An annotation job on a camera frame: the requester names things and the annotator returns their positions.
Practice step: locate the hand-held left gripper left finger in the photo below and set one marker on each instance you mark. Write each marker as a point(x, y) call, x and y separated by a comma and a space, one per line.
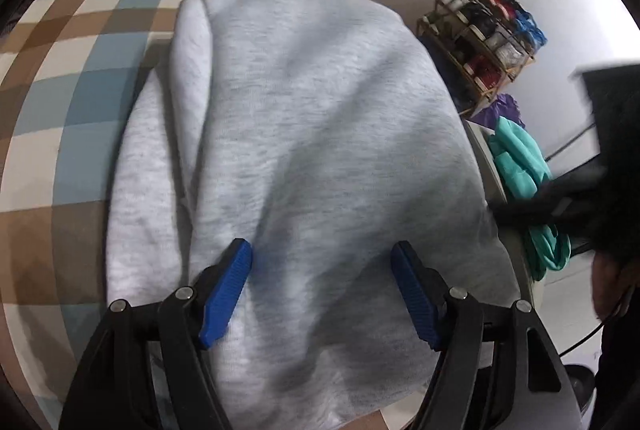
point(227, 292)

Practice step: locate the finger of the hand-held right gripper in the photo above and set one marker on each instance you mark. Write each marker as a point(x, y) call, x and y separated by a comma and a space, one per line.
point(545, 205)

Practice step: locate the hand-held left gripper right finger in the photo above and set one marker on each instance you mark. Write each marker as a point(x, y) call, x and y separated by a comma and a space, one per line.
point(415, 295)

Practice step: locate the light grey hoodie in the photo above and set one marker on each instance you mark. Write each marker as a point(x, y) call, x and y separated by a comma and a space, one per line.
point(325, 134)

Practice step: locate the person's right hand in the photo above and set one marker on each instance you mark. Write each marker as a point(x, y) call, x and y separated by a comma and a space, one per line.
point(612, 285)

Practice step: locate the teal garment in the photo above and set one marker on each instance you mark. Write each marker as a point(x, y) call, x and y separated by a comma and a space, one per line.
point(520, 159)

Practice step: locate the purple bag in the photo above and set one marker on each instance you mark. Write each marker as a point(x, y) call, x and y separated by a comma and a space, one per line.
point(500, 112)

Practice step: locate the rows of sneakers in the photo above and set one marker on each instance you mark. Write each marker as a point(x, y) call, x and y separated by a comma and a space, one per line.
point(495, 29)

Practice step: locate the person's black trousers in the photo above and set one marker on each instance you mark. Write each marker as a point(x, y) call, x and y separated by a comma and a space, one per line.
point(620, 375)

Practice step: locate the black chair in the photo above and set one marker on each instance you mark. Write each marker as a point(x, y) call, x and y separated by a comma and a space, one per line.
point(580, 387)

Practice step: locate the wooden shoe rack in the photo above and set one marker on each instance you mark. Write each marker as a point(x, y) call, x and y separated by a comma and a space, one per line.
point(450, 44)

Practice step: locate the blue brown checked blanket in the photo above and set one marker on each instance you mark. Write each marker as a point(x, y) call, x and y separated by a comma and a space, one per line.
point(75, 109)

